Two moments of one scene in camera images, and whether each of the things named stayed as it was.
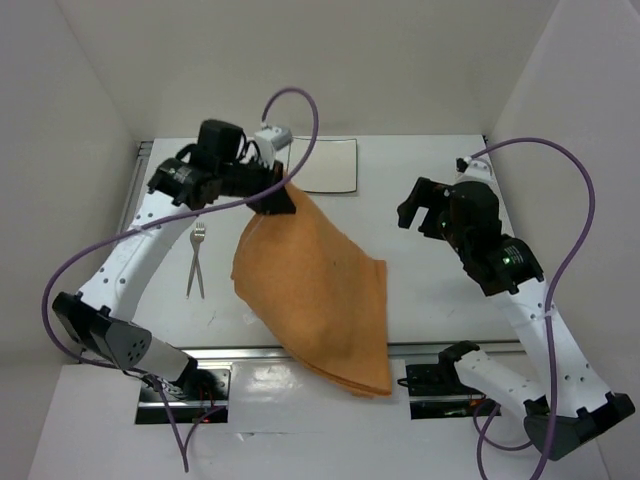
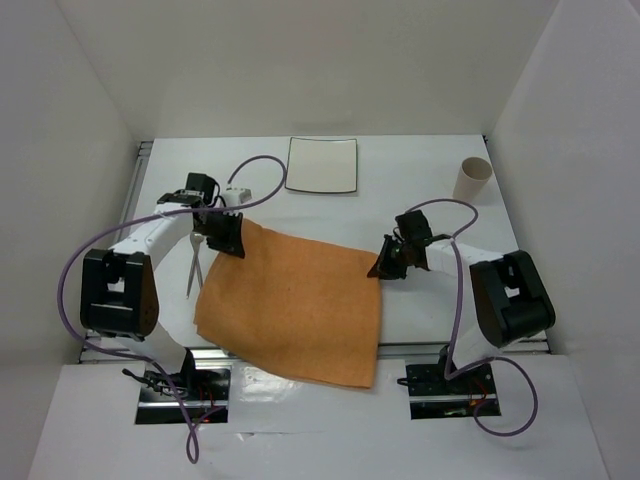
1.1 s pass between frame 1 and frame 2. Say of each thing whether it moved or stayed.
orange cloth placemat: moved
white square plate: stayed
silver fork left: stayed
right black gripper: moved
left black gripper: moved
